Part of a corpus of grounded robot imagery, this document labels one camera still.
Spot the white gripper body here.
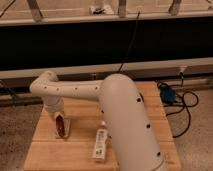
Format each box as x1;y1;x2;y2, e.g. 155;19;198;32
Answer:
44;99;64;114

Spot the dark red pepper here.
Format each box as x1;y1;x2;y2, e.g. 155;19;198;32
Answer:
56;115;65;137

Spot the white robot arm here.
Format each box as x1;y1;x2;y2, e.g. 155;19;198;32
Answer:
30;71;168;171

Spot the white sponge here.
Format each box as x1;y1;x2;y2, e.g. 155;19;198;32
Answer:
55;118;71;139

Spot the white tube with cap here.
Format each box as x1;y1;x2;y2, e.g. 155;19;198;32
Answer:
92;121;108;162

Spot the black barrier panel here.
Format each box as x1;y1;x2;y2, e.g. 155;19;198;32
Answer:
0;17;213;71

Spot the blue clamp device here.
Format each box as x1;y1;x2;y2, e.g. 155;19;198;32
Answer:
160;86;176;104

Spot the black hanging cable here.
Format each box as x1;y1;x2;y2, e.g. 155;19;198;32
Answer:
116;9;141;74

